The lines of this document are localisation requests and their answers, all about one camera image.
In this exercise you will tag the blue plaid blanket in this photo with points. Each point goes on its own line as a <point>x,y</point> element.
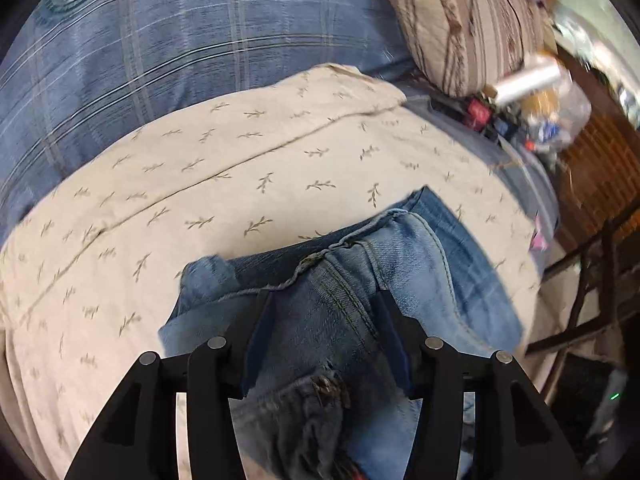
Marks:
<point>81,74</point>

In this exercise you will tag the white leaf-print bedsheet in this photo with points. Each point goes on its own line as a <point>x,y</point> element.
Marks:
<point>92,272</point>

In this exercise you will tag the blue denim pants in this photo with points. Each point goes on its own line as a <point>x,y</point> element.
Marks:
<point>325,399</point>

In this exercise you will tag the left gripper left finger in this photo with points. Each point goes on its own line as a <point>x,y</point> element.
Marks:
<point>135,435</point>

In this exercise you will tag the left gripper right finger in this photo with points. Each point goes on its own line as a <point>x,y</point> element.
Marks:
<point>515,434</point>

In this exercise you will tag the clear plastic bag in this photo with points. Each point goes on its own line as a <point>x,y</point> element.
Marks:
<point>554,116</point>

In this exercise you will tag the striped beige pillow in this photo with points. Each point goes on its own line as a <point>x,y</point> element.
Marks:
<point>461,46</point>

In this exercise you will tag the white cylindrical roll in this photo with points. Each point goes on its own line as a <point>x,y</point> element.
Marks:
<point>523,83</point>

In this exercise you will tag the brown wooden cabinet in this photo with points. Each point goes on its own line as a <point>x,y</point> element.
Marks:
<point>601,177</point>

